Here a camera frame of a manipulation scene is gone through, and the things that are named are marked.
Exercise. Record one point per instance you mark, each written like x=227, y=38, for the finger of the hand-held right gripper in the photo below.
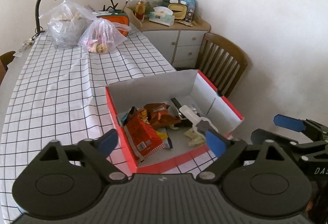
x=288, y=122
x=257, y=135

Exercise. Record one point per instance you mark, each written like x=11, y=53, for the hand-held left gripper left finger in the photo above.
x=107, y=142

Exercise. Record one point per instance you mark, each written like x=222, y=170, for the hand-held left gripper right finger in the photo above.
x=216, y=143

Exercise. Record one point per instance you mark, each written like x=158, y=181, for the pale white snack packet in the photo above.
x=194, y=138

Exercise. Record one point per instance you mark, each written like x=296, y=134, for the orange red chip bag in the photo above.
x=141, y=134

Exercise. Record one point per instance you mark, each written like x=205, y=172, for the clear snack stick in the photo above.
x=189, y=113

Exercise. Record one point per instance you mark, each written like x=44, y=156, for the yellow candy packet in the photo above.
x=161, y=134

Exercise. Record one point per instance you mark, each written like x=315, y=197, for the black snack packet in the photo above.
x=175, y=104

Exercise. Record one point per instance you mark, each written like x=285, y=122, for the dark red chip bag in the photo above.
x=161, y=116

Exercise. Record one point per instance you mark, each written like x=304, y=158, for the red cardboard box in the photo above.
x=164, y=83

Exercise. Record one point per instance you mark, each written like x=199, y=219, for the checkered white tablecloth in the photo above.
x=51, y=90

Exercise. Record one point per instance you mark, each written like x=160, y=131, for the wooden slatted chair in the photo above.
x=225, y=44

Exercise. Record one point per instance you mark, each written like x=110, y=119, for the white corner cabinet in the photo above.
x=189, y=39

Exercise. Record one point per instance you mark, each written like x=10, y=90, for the pink clear plastic bag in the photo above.
x=102, y=34

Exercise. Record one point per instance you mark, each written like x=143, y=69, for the large clear plastic bag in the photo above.
x=65, y=31

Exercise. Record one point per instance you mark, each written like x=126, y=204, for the orange container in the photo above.
x=120, y=18

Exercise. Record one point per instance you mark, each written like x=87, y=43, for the white power strip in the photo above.
x=25, y=45

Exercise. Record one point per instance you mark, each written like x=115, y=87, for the green white tissue box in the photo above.
x=160, y=17

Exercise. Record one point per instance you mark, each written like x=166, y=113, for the black branch ornament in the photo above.
x=111, y=6

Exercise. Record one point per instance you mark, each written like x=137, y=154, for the amber liquid bottle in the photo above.
x=140, y=10

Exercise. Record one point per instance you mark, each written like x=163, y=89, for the blue patterned package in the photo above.
x=191, y=8

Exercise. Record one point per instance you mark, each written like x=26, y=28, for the paint brush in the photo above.
x=125, y=4

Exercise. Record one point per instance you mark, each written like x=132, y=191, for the yellow tissue holder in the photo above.
x=178, y=10

